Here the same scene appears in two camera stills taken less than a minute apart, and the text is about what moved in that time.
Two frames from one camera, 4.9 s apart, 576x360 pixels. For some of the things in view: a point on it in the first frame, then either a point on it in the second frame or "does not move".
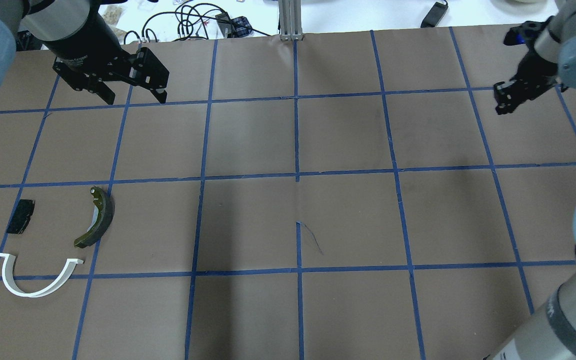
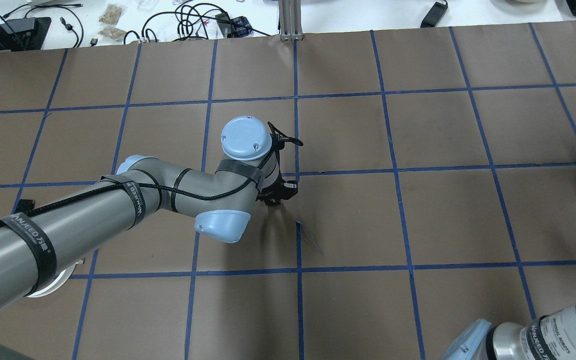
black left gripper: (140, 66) -> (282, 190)
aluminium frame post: (290, 21) does not move
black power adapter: (435, 15) does not move
